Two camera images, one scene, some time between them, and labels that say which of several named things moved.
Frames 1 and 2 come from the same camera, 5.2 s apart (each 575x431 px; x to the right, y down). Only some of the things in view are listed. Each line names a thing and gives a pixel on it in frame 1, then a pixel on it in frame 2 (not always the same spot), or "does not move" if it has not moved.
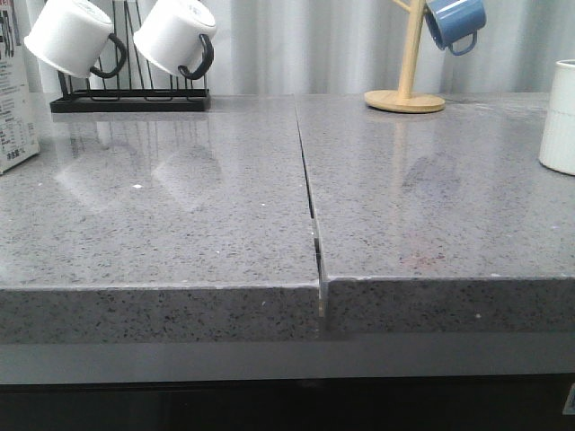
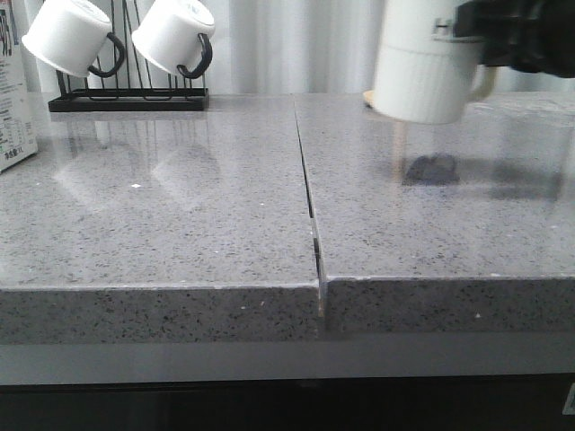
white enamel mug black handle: x=72 y=36 does not move
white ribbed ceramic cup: x=557 y=152 -> x=423 y=73
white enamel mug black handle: x=168 y=33 does not move
